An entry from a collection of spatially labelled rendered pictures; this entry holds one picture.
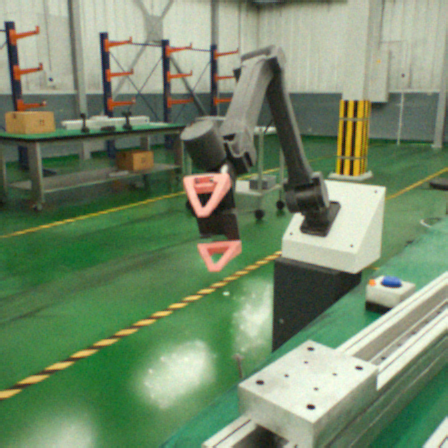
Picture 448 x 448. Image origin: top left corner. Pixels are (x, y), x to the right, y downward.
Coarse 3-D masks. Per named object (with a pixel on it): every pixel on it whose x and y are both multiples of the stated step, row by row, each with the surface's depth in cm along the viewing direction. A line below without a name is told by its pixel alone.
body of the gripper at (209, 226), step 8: (232, 184) 77; (232, 192) 77; (208, 200) 78; (224, 200) 78; (232, 200) 78; (216, 208) 78; (224, 208) 79; (208, 216) 80; (216, 216) 79; (200, 224) 80; (208, 224) 81; (216, 224) 81; (200, 232) 82; (208, 232) 82; (216, 232) 82
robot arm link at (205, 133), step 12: (204, 120) 84; (192, 132) 81; (204, 132) 79; (216, 132) 81; (192, 144) 80; (204, 144) 80; (216, 144) 81; (228, 144) 86; (252, 144) 90; (192, 156) 82; (204, 156) 81; (216, 156) 81; (228, 156) 87; (240, 156) 87; (252, 156) 89; (204, 168) 82; (240, 168) 88
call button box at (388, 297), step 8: (376, 280) 116; (368, 288) 114; (376, 288) 112; (384, 288) 112; (392, 288) 112; (400, 288) 112; (408, 288) 112; (368, 296) 114; (376, 296) 113; (384, 296) 111; (392, 296) 110; (400, 296) 109; (408, 296) 112; (368, 304) 114; (376, 304) 113; (384, 304) 112; (392, 304) 110; (376, 312) 113; (384, 312) 112
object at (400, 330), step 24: (432, 288) 105; (408, 312) 95; (432, 312) 104; (360, 336) 85; (384, 336) 88; (408, 336) 91; (432, 336) 85; (384, 360) 83; (408, 360) 78; (432, 360) 88; (384, 384) 72; (408, 384) 81; (360, 408) 67; (384, 408) 75; (240, 432) 61; (264, 432) 64; (336, 432) 63; (360, 432) 70
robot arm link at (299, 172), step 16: (272, 48) 116; (272, 80) 124; (272, 96) 126; (288, 96) 128; (272, 112) 128; (288, 112) 127; (288, 128) 128; (288, 144) 130; (288, 160) 132; (304, 160) 133; (288, 176) 134; (304, 176) 132; (320, 176) 134; (288, 192) 136; (320, 192) 133; (288, 208) 137
